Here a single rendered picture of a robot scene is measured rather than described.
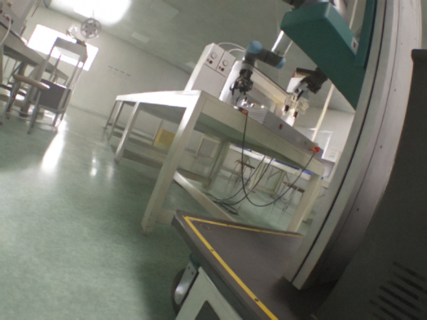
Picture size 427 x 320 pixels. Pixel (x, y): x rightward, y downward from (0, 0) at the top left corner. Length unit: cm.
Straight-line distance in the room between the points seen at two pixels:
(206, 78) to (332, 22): 120
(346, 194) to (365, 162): 8
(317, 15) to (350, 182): 38
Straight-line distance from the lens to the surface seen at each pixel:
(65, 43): 320
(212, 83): 167
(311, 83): 124
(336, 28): 60
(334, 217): 51
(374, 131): 54
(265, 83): 188
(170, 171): 104
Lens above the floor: 53
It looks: 3 degrees down
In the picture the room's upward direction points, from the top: 23 degrees clockwise
